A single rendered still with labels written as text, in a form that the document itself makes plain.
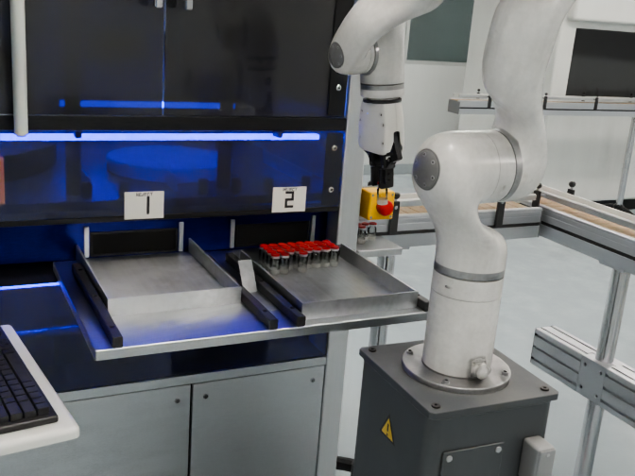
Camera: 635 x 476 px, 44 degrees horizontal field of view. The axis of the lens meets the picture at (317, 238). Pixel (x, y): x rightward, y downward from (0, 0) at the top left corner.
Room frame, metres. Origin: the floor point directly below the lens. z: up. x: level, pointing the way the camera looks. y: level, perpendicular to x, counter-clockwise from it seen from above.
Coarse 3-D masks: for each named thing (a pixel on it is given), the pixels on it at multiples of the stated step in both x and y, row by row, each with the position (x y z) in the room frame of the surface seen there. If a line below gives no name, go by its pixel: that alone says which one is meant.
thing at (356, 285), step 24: (360, 264) 1.73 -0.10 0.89; (288, 288) 1.57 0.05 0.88; (312, 288) 1.58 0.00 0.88; (336, 288) 1.59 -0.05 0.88; (360, 288) 1.60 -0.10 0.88; (384, 288) 1.61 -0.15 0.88; (408, 288) 1.54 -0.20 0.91; (312, 312) 1.41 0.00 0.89; (336, 312) 1.44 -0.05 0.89; (360, 312) 1.46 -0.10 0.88
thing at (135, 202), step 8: (128, 192) 1.62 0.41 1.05; (136, 192) 1.63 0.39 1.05; (144, 192) 1.64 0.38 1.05; (152, 192) 1.65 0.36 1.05; (160, 192) 1.65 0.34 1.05; (128, 200) 1.62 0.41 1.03; (136, 200) 1.63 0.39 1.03; (144, 200) 1.64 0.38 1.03; (152, 200) 1.65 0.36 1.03; (160, 200) 1.65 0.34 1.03; (128, 208) 1.62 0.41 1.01; (136, 208) 1.63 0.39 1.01; (144, 208) 1.64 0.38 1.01; (152, 208) 1.65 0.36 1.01; (160, 208) 1.65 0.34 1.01; (128, 216) 1.62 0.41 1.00; (136, 216) 1.63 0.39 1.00; (144, 216) 1.64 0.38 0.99; (152, 216) 1.65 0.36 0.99; (160, 216) 1.65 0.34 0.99
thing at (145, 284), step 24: (192, 240) 1.75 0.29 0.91; (96, 264) 1.62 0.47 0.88; (120, 264) 1.63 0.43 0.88; (144, 264) 1.65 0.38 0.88; (168, 264) 1.66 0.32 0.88; (192, 264) 1.67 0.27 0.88; (216, 264) 1.59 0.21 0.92; (96, 288) 1.44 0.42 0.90; (120, 288) 1.49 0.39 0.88; (144, 288) 1.50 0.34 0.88; (168, 288) 1.51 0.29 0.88; (192, 288) 1.52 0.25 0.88; (216, 288) 1.45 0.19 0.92; (240, 288) 1.46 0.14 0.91; (120, 312) 1.36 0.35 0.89; (144, 312) 1.38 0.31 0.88
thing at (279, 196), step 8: (280, 192) 1.78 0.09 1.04; (296, 192) 1.80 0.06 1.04; (304, 192) 1.81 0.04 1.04; (272, 200) 1.77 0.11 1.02; (280, 200) 1.78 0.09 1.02; (296, 200) 1.80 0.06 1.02; (304, 200) 1.81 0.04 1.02; (272, 208) 1.77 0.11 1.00; (280, 208) 1.78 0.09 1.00; (288, 208) 1.79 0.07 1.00; (296, 208) 1.80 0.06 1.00; (304, 208) 1.81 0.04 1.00
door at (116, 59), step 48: (0, 0) 1.52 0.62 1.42; (48, 0) 1.56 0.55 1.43; (96, 0) 1.60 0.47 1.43; (144, 0) 1.65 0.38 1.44; (0, 48) 1.52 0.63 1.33; (48, 48) 1.56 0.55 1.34; (96, 48) 1.60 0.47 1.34; (144, 48) 1.65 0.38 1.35; (0, 96) 1.52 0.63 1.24; (48, 96) 1.56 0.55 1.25; (96, 96) 1.60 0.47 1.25; (144, 96) 1.65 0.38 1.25
